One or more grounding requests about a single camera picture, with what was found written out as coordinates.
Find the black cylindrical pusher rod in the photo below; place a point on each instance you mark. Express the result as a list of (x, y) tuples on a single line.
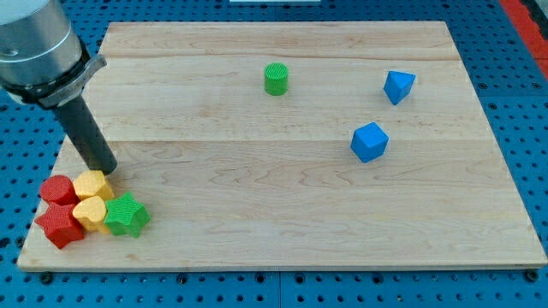
[(78, 123)]

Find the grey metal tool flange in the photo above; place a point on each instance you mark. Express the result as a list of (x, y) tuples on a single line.
[(60, 90)]

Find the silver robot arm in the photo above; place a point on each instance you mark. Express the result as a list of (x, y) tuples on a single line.
[(44, 62)]

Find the yellow hexagon block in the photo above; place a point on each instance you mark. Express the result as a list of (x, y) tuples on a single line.
[(93, 183)]

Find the red cylinder block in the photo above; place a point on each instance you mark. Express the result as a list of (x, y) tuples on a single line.
[(58, 189)]

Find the yellow heart block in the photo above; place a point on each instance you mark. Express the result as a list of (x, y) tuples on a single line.
[(90, 213)]

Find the red star block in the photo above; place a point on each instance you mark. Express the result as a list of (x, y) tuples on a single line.
[(59, 225)]

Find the green star block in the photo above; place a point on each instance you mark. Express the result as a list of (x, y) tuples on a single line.
[(126, 216)]

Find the wooden board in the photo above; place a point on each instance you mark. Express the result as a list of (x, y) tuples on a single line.
[(236, 179)]

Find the green cylinder block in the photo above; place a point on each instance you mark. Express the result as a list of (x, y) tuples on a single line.
[(276, 76)]

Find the blue cube block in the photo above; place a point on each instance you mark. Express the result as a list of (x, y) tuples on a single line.
[(369, 142)]

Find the blue triangular prism block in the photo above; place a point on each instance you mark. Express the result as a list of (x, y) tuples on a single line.
[(398, 85)]

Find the red strip at corner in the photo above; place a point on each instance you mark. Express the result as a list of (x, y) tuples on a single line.
[(531, 23)]

